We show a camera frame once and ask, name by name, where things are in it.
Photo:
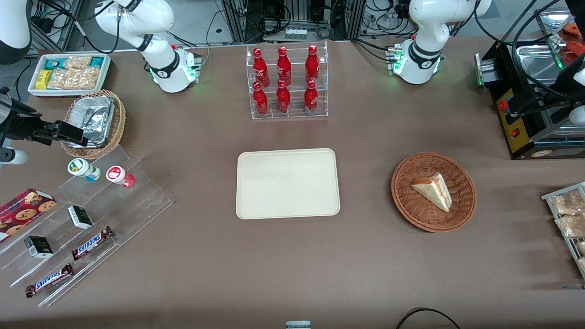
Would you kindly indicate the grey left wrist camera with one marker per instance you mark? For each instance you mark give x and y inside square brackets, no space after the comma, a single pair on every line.
[578,114]

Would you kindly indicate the clear acrylic bottle rack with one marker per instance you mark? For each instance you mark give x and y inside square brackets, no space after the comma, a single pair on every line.
[320,91]

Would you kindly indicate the black sealing machine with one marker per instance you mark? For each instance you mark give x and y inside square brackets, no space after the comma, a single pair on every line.
[521,132]

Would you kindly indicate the Snickers chocolate bar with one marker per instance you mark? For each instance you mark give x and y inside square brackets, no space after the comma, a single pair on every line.
[91,243]
[49,280]

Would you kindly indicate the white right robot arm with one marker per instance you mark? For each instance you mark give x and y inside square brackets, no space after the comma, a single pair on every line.
[160,18]

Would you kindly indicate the small black box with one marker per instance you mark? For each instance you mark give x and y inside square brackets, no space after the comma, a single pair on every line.
[38,246]
[80,217]

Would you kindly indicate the clear bag of pastry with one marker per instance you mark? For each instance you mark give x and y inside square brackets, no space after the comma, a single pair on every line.
[572,226]
[567,204]

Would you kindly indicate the light wicker basket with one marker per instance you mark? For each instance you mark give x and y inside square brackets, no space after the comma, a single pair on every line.
[119,123]

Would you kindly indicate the white plastic snack bin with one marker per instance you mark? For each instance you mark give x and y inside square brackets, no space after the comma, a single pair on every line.
[106,73]

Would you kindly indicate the red cola bottle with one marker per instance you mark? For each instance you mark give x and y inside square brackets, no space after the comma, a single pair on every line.
[284,66]
[260,68]
[260,100]
[311,97]
[312,64]
[283,98]

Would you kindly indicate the red packaged food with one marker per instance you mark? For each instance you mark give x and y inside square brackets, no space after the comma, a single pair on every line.
[573,48]

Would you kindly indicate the red plaid cookie box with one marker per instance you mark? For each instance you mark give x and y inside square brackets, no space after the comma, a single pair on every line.
[23,211]

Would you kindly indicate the green capped yogurt bottle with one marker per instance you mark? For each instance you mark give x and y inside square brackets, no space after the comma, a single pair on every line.
[82,168]

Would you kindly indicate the wrapped triangle sandwich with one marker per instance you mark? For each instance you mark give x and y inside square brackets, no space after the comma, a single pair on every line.
[434,192]

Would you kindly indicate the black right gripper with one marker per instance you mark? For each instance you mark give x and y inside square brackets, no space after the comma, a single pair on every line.
[18,127]

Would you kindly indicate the grey box at table edge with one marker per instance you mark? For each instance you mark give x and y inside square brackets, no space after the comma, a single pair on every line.
[298,325]

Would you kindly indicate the yellow snack packet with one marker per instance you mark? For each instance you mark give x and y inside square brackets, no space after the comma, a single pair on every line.
[43,79]

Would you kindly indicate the stainless steel tray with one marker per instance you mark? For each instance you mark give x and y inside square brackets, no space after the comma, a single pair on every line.
[534,61]

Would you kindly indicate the clear acrylic stepped stand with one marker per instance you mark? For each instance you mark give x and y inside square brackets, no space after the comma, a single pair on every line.
[132,205]

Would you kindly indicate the clear bag of crackers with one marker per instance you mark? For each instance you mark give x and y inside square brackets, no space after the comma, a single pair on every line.
[75,79]
[77,62]

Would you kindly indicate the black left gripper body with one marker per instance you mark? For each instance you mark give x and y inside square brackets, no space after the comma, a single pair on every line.
[555,98]

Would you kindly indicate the round brown wicker basket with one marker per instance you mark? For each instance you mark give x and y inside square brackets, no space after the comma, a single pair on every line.
[411,205]

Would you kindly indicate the red capped yogurt bottle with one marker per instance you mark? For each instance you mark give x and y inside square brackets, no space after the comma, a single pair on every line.
[119,175]

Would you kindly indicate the white power strip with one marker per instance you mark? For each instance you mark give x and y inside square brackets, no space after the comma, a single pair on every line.
[295,33]

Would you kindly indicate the aluminium foil container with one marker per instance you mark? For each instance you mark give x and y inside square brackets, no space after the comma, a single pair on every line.
[93,119]

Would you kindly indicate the teal snack packet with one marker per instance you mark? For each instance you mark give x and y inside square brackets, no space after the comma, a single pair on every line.
[97,61]
[53,63]

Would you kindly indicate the cream plastic tray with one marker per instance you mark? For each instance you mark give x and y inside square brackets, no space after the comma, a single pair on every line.
[288,183]

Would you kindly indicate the tray of packaged snacks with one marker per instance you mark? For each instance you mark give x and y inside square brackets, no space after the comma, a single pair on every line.
[548,197]

